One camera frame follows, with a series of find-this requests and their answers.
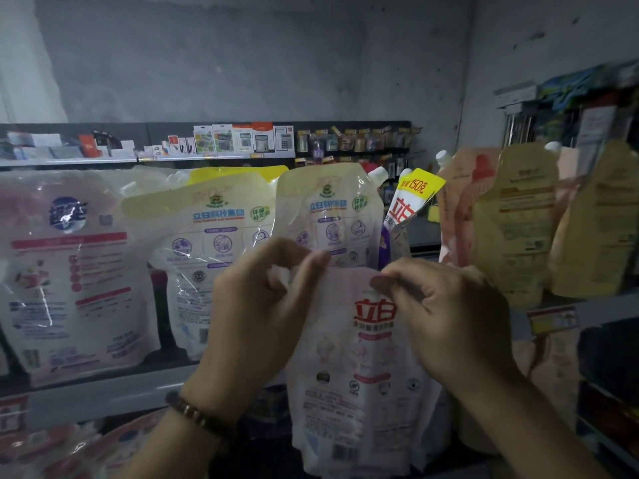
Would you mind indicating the person's right hand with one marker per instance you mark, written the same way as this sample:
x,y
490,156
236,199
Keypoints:
x,y
459,324

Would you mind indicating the person's left hand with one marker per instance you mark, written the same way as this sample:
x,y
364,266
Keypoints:
x,y
255,324

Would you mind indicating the yellow Snowroma pouch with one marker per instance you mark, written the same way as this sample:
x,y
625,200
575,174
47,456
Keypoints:
x,y
519,214

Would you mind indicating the grey metal shelf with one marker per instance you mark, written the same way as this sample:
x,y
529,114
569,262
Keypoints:
x,y
90,396

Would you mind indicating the small pink white Chaoneng pouches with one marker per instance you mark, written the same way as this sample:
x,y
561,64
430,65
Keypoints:
x,y
35,456
120,444

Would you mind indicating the pink Chaoneng pouch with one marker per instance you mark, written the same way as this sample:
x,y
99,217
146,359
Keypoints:
x,y
75,284

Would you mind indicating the dark aisle shelf unit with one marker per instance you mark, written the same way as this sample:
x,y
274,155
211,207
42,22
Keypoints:
x,y
611,389

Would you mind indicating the dark background shelf unit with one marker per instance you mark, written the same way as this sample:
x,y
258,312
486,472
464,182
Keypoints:
x,y
170,136

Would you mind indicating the red-framed price tag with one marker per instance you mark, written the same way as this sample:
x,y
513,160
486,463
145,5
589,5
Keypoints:
x,y
552,321
12,414

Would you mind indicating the row of small toiletry boxes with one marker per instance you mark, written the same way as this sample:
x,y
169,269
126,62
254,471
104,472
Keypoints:
x,y
240,139

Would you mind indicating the row of small bottles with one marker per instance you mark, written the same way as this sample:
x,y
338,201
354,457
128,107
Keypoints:
x,y
349,142

